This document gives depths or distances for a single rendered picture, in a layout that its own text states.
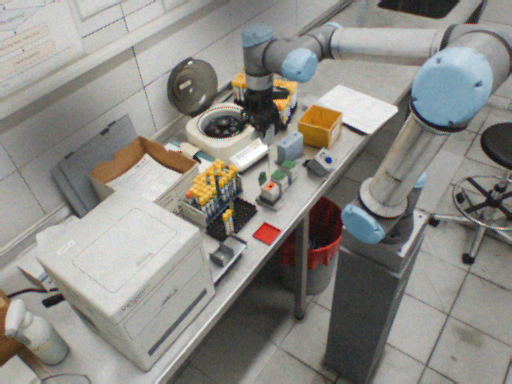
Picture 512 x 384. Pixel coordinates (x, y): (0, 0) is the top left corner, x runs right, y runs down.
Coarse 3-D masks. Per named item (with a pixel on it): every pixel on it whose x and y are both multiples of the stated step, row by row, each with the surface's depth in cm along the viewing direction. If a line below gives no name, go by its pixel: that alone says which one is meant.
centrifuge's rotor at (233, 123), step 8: (216, 120) 162; (224, 120) 159; (232, 120) 162; (208, 128) 159; (216, 128) 160; (224, 128) 158; (232, 128) 157; (240, 128) 159; (216, 136) 156; (224, 136) 155
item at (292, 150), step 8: (288, 136) 153; (296, 136) 153; (280, 144) 150; (288, 144) 150; (296, 144) 154; (280, 152) 152; (288, 152) 152; (296, 152) 156; (280, 160) 155; (296, 160) 158
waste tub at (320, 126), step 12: (312, 108) 168; (324, 108) 165; (300, 120) 161; (312, 120) 172; (324, 120) 169; (336, 120) 158; (300, 132) 162; (312, 132) 159; (324, 132) 156; (336, 132) 163; (312, 144) 163; (324, 144) 160
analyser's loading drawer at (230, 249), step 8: (232, 232) 129; (232, 240) 129; (240, 240) 128; (224, 248) 125; (232, 248) 123; (240, 248) 127; (216, 256) 121; (224, 256) 125; (232, 256) 124; (208, 264) 124; (216, 264) 123; (224, 264) 122; (216, 272) 121
